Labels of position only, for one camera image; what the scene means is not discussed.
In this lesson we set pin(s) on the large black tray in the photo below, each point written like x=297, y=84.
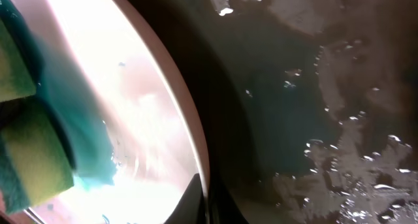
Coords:
x=309, y=107

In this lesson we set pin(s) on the white plate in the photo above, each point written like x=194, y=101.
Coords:
x=158, y=143

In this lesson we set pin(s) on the green yellow sponge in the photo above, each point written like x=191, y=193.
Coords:
x=52, y=132

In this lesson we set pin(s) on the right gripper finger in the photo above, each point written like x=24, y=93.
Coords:
x=191, y=208

